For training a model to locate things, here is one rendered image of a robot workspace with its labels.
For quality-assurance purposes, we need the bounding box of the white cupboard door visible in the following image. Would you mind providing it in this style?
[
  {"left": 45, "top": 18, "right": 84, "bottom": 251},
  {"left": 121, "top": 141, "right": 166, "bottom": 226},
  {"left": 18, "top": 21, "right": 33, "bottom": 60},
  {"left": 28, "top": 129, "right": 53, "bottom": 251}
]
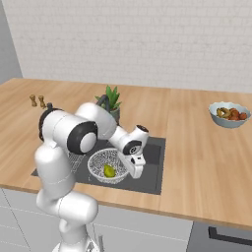
[{"left": 93, "top": 204, "right": 195, "bottom": 252}]

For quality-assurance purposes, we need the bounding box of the green yellow pear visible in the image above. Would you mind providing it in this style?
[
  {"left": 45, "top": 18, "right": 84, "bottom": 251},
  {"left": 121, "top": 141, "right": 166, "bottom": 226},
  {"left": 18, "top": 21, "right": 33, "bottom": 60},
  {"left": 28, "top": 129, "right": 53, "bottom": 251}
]
[{"left": 103, "top": 163, "right": 117, "bottom": 179}]

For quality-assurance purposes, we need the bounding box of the grey dishwasher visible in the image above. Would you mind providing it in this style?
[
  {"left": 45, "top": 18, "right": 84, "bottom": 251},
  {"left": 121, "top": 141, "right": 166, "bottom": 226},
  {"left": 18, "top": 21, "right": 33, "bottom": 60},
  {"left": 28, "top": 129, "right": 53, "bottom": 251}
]
[{"left": 186, "top": 220, "right": 252, "bottom": 252}]

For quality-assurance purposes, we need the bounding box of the yellow green fruit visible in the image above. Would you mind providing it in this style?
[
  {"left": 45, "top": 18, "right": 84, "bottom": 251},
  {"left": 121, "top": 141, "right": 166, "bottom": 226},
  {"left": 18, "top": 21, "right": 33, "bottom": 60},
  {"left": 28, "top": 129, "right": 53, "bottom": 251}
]
[{"left": 216, "top": 107, "right": 231, "bottom": 119}]

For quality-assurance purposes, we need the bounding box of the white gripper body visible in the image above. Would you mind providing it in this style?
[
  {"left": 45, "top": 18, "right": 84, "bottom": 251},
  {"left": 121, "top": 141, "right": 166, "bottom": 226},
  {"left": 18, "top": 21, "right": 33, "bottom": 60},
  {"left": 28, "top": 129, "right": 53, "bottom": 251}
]
[{"left": 118, "top": 155, "right": 145, "bottom": 180}]

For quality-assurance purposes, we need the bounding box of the white mesh colander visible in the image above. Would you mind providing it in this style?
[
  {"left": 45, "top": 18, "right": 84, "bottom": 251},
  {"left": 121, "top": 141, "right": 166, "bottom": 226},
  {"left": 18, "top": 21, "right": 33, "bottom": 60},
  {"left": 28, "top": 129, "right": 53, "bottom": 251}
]
[{"left": 87, "top": 147, "right": 130, "bottom": 185}]

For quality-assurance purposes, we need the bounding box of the white drawer stack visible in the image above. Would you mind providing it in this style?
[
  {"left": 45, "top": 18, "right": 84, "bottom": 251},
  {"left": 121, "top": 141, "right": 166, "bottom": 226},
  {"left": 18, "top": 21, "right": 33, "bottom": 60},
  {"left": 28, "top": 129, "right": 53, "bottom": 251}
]
[{"left": 0, "top": 188, "right": 62, "bottom": 252}]

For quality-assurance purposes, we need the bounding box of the black dishwasher handle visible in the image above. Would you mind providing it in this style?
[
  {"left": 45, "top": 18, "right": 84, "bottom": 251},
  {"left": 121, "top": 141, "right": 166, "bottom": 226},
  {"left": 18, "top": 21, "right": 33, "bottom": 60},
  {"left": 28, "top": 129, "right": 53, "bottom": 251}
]
[{"left": 208, "top": 225, "right": 252, "bottom": 247}]

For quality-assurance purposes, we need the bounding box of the green potted plant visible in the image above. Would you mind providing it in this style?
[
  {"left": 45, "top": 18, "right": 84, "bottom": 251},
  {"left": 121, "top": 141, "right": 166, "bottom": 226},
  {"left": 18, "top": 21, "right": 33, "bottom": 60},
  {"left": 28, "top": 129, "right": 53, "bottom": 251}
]
[{"left": 94, "top": 85, "right": 123, "bottom": 126}]

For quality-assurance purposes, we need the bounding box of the dark grey sink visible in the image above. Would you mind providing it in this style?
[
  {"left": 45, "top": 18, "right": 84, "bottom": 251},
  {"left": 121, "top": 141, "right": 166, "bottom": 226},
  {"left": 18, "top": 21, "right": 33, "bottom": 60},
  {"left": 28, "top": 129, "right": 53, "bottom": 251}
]
[{"left": 31, "top": 135, "right": 166, "bottom": 196}]

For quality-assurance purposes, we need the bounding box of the pale blue fruit bowl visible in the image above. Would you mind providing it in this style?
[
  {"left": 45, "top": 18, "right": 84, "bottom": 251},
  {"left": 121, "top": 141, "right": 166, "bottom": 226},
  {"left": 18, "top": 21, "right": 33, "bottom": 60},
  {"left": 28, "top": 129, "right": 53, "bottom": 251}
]
[{"left": 208, "top": 100, "right": 252, "bottom": 129}]

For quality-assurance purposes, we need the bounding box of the dark grey sink faucet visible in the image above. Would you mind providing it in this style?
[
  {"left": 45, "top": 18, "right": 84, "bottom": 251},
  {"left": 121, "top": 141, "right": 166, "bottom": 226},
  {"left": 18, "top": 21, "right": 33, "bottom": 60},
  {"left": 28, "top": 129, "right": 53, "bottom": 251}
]
[{"left": 95, "top": 94, "right": 111, "bottom": 111}]

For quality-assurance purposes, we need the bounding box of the grey cupboard handle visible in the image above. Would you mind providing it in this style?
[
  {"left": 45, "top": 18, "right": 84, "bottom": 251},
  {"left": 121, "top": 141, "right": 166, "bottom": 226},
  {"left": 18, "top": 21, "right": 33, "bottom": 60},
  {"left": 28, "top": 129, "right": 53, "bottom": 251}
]
[{"left": 96, "top": 233, "right": 105, "bottom": 252}]

